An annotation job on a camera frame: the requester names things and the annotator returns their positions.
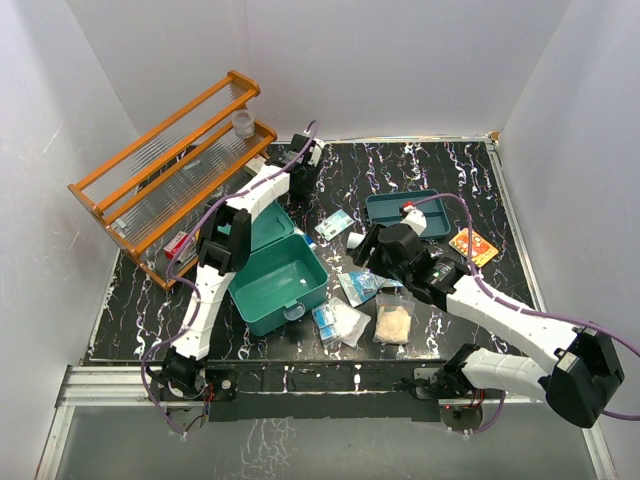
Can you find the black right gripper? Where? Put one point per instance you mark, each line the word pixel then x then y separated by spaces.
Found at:
pixel 365 251

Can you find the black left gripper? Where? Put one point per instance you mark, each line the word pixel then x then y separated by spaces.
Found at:
pixel 306 189

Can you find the white plastic bottle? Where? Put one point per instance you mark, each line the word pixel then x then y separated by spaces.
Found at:
pixel 354 239

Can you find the blue cotton swab bag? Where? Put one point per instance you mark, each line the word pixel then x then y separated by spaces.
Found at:
pixel 359 287

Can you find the clear bag of gauze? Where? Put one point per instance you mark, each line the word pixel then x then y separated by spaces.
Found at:
pixel 339 323

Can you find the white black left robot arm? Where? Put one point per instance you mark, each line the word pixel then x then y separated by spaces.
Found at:
pixel 182 369

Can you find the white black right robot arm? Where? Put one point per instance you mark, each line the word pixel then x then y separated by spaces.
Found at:
pixel 574 369

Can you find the green medicine kit box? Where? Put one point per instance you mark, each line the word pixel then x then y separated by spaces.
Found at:
pixel 281 281

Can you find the red white medicine box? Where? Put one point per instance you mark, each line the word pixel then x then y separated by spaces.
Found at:
pixel 175 244

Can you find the teal divider tray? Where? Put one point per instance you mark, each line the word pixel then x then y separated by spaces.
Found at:
pixel 385 209

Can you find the light blue sachet packet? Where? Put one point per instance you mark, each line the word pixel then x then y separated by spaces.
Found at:
pixel 335 224

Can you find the wrapped bandage roll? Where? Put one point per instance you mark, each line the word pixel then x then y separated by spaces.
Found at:
pixel 312 245

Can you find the bag of cotton balls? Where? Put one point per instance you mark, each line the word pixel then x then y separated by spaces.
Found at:
pixel 393 320

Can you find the clear plastic cup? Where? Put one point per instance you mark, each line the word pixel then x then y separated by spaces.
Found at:
pixel 243 123

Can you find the orange wooden shelf rack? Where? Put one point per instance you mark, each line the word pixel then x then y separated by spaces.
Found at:
pixel 154 188

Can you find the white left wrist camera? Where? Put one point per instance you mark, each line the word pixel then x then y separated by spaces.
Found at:
pixel 307 151

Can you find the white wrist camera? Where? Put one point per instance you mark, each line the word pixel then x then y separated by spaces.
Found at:
pixel 307 151
pixel 414 218

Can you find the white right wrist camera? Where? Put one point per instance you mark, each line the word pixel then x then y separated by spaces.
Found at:
pixel 414 218

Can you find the black front mounting rail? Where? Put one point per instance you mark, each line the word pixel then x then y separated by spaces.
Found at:
pixel 324 389

